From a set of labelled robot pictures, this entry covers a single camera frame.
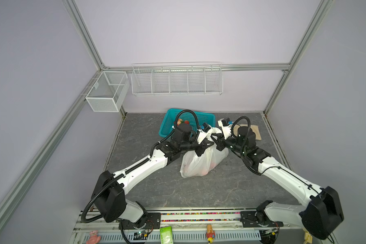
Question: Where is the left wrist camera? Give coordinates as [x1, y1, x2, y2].
[197, 123, 212, 144]

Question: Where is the teal plastic basket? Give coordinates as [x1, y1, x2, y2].
[159, 108, 216, 138]

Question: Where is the small orange toy figure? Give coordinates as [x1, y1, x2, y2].
[206, 224, 215, 244]

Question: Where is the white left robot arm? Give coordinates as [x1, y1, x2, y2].
[81, 109, 219, 228]

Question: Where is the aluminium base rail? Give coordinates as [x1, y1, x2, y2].
[68, 208, 339, 244]

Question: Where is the green packet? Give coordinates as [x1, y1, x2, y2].
[160, 226, 174, 244]

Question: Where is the white plastic bag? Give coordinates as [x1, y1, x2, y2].
[180, 127, 229, 178]

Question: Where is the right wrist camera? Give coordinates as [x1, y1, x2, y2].
[218, 118, 233, 139]

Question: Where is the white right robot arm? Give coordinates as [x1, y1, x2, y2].
[201, 116, 344, 240]

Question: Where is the white wire wall shelf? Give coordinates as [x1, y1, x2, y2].
[131, 62, 224, 96]

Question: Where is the pink toy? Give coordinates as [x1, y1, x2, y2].
[86, 230, 101, 244]

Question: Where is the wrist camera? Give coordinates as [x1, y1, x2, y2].
[218, 118, 233, 139]
[197, 123, 212, 144]

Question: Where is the white wire mesh box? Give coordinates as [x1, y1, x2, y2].
[85, 71, 130, 112]

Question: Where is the yellow work glove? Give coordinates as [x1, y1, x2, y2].
[233, 124, 262, 141]

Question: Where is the small yellow toy figure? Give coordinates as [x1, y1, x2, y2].
[303, 232, 313, 244]

